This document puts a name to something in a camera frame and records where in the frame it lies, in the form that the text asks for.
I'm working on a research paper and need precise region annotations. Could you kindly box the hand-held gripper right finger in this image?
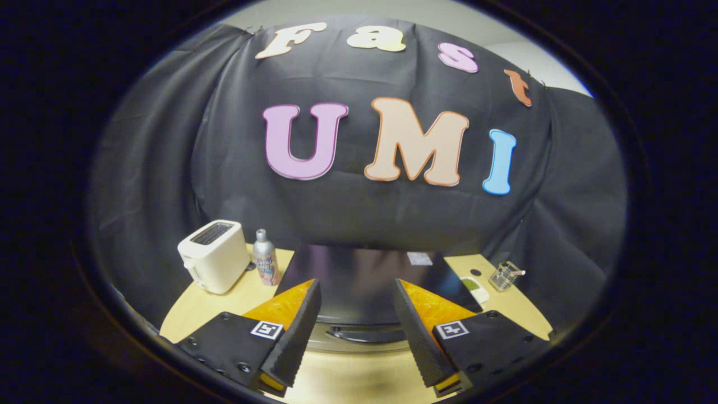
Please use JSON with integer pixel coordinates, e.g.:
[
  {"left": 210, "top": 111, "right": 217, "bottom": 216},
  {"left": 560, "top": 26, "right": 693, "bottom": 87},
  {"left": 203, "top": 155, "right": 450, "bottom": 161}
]
[{"left": 393, "top": 278, "right": 553, "bottom": 398}]

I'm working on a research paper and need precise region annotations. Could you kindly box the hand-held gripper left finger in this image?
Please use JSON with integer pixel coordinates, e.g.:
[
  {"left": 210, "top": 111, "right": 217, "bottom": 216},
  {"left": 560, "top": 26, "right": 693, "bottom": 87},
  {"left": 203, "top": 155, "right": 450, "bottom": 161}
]
[{"left": 177, "top": 278, "right": 323, "bottom": 397}]

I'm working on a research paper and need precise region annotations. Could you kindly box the black toaster oven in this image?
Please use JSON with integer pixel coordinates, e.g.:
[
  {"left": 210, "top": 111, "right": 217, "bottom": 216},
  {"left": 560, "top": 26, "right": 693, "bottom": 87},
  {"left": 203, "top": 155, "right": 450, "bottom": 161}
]
[{"left": 273, "top": 244, "right": 484, "bottom": 354}]

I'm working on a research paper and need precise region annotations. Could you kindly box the white pop-up toaster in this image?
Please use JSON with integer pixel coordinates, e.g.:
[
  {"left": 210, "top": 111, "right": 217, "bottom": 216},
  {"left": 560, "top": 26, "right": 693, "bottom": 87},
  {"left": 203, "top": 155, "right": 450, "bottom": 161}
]
[{"left": 177, "top": 219, "right": 251, "bottom": 295}]

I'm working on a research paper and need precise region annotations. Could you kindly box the small silver bottle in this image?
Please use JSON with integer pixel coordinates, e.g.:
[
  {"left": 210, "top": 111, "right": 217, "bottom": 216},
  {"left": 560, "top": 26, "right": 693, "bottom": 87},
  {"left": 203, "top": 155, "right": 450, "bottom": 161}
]
[{"left": 252, "top": 228, "right": 281, "bottom": 287}]

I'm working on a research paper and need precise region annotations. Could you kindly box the black backdrop cloth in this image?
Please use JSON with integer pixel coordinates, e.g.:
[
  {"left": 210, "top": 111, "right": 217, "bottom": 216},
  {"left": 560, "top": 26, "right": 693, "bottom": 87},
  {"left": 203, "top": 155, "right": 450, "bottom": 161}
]
[{"left": 89, "top": 14, "right": 628, "bottom": 337}]

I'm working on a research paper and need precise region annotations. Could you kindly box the clear wire mesh holder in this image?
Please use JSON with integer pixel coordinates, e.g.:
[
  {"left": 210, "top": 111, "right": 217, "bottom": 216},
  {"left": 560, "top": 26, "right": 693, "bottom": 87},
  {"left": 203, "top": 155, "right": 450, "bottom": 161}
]
[{"left": 489, "top": 261, "right": 522, "bottom": 292}]

